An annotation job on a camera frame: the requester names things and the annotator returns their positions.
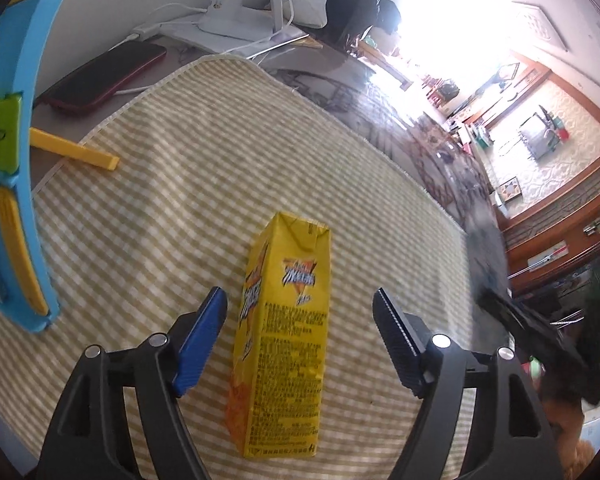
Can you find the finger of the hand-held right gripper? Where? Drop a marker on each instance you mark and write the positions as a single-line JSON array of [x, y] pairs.
[[540, 335]]

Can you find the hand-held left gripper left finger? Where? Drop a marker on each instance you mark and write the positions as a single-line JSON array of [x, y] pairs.
[[200, 340]]

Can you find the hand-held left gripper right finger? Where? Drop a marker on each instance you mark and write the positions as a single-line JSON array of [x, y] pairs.
[[400, 340]]

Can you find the red bin with green rim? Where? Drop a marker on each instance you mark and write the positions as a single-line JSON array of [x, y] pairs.
[[534, 367]]

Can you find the yellow drink carton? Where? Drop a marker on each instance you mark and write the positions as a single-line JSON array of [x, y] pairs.
[[280, 335]]

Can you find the person's right hand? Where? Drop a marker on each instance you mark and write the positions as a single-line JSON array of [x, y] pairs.
[[575, 435]]

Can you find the blue toy stand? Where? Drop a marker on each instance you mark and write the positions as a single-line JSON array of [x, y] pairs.
[[25, 260]]

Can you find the yellow plastic stick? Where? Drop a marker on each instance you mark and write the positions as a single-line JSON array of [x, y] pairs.
[[75, 150]]

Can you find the dark red phone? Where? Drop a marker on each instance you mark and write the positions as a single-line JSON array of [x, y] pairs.
[[105, 77]]

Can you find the square ceiling light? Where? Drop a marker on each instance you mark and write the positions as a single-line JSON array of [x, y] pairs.
[[540, 25]]

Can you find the white power strip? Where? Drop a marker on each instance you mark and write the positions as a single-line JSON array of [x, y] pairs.
[[150, 32]]

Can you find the dark clothes pile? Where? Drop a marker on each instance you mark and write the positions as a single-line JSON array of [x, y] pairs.
[[350, 5]]

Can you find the small patterned picture frame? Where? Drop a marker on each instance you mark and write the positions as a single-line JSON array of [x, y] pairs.
[[510, 191]]

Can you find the wall television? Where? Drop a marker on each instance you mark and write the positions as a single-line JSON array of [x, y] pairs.
[[535, 135]]

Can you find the wall shelf with containers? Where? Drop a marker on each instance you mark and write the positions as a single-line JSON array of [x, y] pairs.
[[557, 127]]

